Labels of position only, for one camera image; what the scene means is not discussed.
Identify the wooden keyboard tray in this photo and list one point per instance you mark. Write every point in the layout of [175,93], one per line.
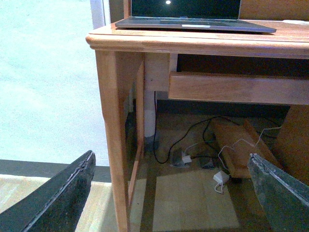
[240,88]

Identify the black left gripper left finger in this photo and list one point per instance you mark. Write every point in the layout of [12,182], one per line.
[57,205]

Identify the white plug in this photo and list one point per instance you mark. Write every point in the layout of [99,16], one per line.
[186,159]

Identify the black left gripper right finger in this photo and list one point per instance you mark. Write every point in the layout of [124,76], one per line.
[283,198]

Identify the grey laptop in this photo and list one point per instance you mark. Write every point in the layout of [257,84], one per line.
[221,15]

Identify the white power adapter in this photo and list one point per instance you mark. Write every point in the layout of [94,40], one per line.
[221,177]

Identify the wooden desk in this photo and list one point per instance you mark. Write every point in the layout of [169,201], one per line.
[144,59]

